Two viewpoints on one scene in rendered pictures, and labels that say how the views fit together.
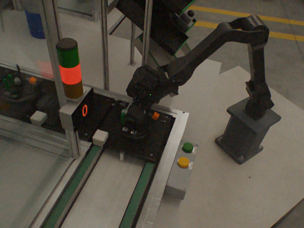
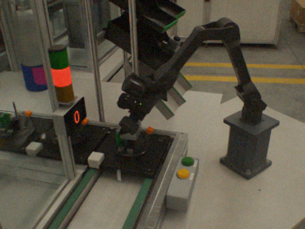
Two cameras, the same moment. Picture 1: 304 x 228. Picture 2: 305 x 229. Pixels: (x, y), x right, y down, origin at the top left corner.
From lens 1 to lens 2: 0.32 m
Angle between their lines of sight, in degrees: 15
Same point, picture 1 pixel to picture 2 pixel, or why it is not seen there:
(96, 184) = (93, 203)
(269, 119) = (267, 124)
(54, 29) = (46, 34)
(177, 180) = (178, 189)
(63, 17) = not seen: hidden behind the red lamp
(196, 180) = (201, 197)
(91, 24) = (87, 75)
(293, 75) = not seen: outside the picture
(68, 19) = not seen: hidden behind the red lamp
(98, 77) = (93, 117)
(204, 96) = (205, 124)
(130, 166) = (128, 186)
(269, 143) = (278, 158)
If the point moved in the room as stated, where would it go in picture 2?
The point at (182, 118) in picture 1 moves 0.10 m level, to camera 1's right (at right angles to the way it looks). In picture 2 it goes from (181, 138) to (206, 138)
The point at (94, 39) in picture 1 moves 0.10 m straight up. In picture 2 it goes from (90, 86) to (87, 71)
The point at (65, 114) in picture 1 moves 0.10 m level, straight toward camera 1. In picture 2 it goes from (58, 116) to (63, 134)
